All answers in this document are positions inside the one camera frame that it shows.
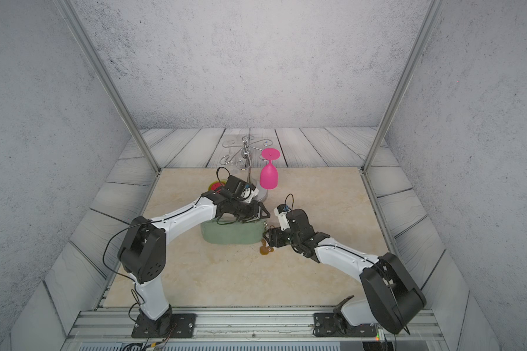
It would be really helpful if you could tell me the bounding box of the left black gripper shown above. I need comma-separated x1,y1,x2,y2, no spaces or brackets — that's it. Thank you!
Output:
230,199,272,224

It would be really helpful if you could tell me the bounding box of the green fabric pouch bag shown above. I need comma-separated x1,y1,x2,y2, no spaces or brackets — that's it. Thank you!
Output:
201,219,267,245

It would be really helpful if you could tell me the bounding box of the brown white plush keychain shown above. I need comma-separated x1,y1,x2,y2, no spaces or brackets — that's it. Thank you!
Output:
259,230,275,255

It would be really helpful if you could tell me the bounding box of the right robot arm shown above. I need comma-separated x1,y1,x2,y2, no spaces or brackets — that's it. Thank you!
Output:
263,205,427,336

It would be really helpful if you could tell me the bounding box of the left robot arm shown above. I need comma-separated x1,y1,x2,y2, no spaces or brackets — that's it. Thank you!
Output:
118,175,270,321

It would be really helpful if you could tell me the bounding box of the green bowl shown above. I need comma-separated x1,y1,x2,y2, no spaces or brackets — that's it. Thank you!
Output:
209,181,226,192

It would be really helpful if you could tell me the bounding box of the red apple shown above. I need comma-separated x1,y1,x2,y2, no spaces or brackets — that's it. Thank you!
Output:
209,181,223,191

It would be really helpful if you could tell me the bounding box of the clear hanging glass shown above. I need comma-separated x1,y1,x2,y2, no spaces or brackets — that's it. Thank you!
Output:
225,147,241,175

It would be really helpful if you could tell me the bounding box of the pink wine glass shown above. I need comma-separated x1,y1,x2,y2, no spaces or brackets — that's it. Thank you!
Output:
260,148,281,190

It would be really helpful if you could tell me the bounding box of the silver glass holder stand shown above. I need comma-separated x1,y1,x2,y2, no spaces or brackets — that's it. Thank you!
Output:
219,130,274,202

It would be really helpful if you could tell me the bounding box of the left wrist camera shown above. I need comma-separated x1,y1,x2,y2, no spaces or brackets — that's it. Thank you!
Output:
240,184,259,203

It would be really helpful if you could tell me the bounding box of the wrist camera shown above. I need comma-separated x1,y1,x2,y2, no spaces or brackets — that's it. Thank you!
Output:
274,203,290,231
240,184,259,203

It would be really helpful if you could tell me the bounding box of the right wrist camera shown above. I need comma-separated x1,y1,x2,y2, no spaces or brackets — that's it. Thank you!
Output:
274,203,290,231

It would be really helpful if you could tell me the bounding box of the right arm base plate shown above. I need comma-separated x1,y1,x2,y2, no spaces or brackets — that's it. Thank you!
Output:
313,312,378,338

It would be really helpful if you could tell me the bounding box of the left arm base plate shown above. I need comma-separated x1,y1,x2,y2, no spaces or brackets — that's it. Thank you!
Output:
131,311,197,339

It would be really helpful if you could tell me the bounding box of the aluminium mounting rail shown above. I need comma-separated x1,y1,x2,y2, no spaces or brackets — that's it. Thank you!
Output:
62,307,448,350

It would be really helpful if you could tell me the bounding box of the left aluminium frame post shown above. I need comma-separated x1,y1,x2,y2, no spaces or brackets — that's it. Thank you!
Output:
54,0,162,176

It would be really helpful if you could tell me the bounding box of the aluminium frame post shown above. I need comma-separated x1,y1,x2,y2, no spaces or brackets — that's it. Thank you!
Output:
54,0,162,176
362,0,444,174

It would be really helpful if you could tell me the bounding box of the right aluminium frame post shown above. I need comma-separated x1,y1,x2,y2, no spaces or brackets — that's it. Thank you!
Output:
362,0,444,174

